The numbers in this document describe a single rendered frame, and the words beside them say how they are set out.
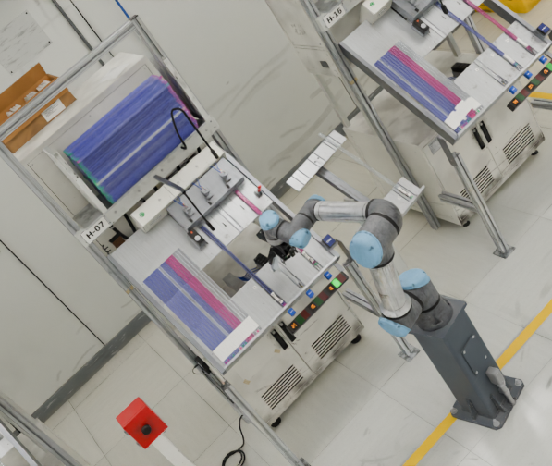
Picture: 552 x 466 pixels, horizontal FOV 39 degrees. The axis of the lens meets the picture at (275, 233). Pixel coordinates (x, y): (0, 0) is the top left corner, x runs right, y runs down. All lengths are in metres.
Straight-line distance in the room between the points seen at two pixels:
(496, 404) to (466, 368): 0.28
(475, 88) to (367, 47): 0.53
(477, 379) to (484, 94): 1.31
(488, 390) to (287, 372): 1.00
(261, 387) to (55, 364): 1.80
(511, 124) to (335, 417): 1.77
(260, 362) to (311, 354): 0.28
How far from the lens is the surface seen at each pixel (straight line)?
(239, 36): 5.12
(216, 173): 3.41
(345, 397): 3.81
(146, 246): 3.39
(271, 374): 3.73
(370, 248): 2.51
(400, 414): 3.59
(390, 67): 3.71
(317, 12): 3.69
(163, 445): 3.41
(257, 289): 3.28
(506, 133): 4.26
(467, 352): 3.12
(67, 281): 4.96
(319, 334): 3.80
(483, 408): 3.34
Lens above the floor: 2.61
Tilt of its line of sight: 31 degrees down
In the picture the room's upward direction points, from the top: 36 degrees counter-clockwise
